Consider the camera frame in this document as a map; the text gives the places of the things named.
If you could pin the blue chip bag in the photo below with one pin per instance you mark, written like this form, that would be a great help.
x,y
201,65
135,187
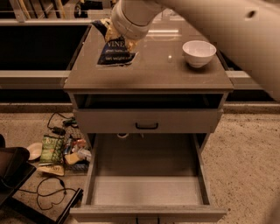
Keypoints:
x,y
114,52

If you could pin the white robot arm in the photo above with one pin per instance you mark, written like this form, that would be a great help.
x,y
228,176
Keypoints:
x,y
247,31

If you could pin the green chip bag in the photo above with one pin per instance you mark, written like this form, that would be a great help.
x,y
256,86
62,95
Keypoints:
x,y
51,150

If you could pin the upper drawer with black handle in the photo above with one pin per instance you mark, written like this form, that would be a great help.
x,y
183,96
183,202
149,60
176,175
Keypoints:
x,y
147,120

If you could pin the yellow sponge on floor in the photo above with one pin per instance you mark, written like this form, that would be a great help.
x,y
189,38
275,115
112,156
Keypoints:
x,y
72,159

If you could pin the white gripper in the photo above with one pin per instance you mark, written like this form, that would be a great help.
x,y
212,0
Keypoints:
x,y
130,29

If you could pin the black wheeled cart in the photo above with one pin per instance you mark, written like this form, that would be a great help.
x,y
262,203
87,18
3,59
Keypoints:
x,y
83,6

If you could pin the white bowl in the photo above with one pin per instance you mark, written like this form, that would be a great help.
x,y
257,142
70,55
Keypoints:
x,y
198,53

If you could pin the grey drawer cabinet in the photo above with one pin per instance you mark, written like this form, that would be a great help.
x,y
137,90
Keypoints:
x,y
158,77

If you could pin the white plate on floor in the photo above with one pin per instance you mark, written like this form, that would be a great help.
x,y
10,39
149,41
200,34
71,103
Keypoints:
x,y
35,150

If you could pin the open middle drawer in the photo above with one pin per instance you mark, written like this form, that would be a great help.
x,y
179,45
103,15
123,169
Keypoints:
x,y
147,179

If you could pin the yellow chip bag on floor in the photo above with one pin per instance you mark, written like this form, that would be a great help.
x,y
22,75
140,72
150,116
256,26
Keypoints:
x,y
52,169

